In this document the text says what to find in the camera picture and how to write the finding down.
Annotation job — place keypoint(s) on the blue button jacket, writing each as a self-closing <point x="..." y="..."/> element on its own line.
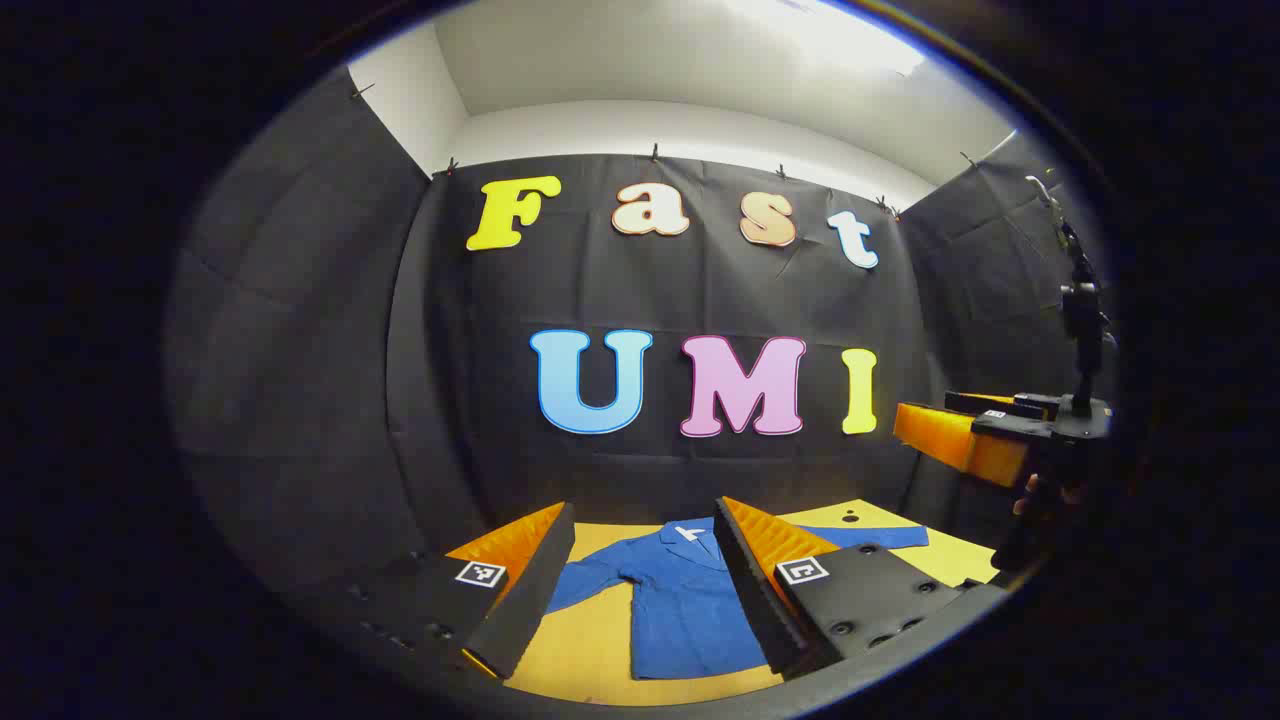
<point x="680" y="610"/>

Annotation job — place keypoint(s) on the black backdrop cloth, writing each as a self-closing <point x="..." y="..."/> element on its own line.
<point x="640" y="300"/>

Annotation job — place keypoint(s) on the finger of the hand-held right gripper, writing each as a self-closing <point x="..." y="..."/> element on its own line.
<point x="950" y="440"/>
<point x="1000" y="402"/>

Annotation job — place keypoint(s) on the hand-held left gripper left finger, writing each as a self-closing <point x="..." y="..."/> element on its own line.
<point x="530" y="600"/>

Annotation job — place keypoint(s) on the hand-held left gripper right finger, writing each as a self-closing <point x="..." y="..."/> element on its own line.
<point x="746" y="590"/>

